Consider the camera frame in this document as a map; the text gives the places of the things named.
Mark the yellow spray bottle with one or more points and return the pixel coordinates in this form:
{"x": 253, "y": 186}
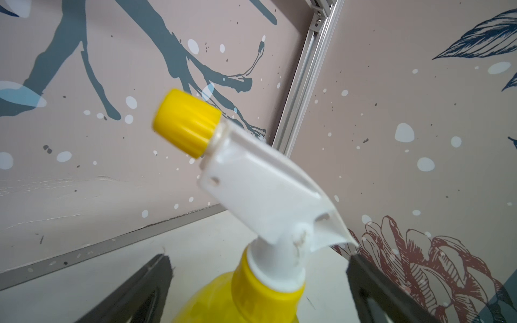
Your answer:
{"x": 290, "y": 214}

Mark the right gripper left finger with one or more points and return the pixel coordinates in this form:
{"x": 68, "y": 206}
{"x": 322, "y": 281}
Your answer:
{"x": 141, "y": 298}

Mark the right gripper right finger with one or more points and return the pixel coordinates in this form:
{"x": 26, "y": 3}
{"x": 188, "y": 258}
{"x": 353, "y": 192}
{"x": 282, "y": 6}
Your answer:
{"x": 378, "y": 299}

